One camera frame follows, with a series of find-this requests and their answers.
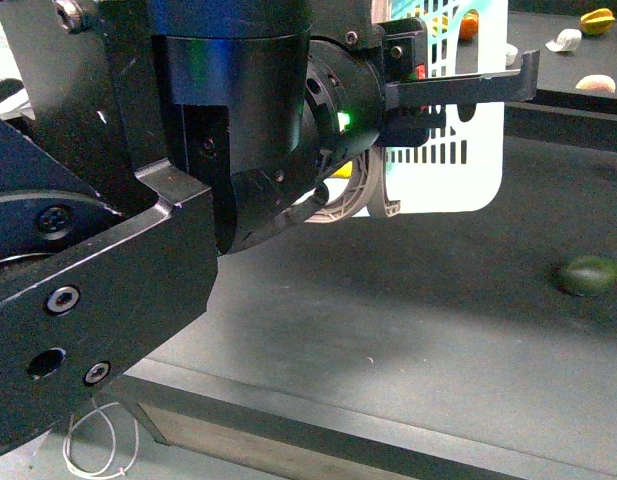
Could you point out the green avocado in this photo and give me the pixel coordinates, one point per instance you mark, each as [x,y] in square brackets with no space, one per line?
[587,275]

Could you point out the orange persimmon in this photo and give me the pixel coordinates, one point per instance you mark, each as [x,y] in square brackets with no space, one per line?
[469,27]

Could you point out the clear tape roll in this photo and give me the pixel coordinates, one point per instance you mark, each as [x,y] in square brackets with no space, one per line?
[511,53]

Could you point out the pink peach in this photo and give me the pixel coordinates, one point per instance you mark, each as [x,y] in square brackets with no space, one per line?
[597,83]

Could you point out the white tape piece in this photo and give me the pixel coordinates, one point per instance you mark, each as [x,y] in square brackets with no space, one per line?
[568,40]

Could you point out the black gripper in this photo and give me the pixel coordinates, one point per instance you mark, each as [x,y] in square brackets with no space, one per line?
[409,94]

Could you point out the yellow mango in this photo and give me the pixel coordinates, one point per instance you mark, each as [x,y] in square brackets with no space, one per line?
[344,172]

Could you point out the light blue plastic basket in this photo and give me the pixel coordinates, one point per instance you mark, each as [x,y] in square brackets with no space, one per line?
[459,167]

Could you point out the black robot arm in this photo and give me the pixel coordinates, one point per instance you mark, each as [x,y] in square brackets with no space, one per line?
[163,134]

